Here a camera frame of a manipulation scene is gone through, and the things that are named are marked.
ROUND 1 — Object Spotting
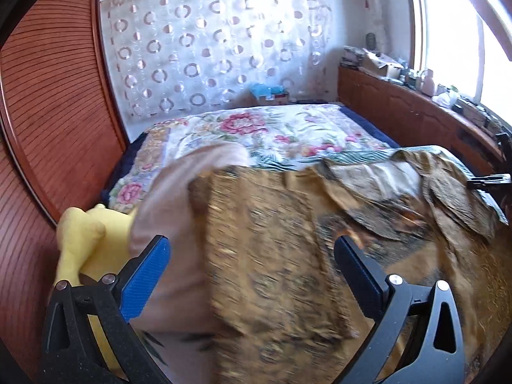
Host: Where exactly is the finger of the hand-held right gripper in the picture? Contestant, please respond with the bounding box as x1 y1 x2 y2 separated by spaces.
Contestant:
466 173 512 192

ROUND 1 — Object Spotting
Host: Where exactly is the white circle pattern curtain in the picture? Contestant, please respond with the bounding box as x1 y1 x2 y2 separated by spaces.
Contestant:
100 0 334 118

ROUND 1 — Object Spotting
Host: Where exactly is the brown paisley garment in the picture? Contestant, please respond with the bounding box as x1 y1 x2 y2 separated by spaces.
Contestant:
188 146 512 384

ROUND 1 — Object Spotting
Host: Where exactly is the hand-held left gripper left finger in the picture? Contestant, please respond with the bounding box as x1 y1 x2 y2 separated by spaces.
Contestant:
36 235 172 384

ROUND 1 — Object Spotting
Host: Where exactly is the wooden wardrobe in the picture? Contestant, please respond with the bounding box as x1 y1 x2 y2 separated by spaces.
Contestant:
0 0 131 369

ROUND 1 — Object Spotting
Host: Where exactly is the palm leaf print sheet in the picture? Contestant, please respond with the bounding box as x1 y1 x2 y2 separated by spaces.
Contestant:
138 146 510 384

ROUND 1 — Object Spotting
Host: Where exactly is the small cardboard box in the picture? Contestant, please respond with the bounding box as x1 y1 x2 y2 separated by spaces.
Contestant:
256 92 289 105

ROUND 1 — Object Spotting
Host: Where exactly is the wooden cabinet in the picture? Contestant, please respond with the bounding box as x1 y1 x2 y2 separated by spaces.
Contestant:
337 66 512 180

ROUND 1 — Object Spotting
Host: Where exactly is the navy blue bed sheet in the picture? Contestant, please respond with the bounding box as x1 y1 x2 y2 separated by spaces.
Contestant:
100 104 401 204

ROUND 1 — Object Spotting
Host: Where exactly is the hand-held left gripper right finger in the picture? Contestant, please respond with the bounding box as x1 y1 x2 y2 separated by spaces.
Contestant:
333 235 467 384

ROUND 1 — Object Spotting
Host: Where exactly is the beige pillow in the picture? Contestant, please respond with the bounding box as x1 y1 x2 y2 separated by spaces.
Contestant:
132 142 249 337

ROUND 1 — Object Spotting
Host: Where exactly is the lace window curtain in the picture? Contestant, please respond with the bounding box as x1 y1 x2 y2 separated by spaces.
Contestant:
362 0 412 65

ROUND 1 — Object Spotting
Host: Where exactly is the floral blanket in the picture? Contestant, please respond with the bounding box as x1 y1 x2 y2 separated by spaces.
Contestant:
106 104 401 214

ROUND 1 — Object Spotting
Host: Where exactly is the open cardboard box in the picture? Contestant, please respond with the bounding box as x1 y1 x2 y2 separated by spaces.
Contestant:
362 52 404 78

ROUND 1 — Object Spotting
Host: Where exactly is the yellow plush toy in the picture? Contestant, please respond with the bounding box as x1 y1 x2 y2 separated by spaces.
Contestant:
54 204 139 372

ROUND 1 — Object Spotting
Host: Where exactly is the window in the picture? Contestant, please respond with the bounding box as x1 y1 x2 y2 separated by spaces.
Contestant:
404 0 512 108

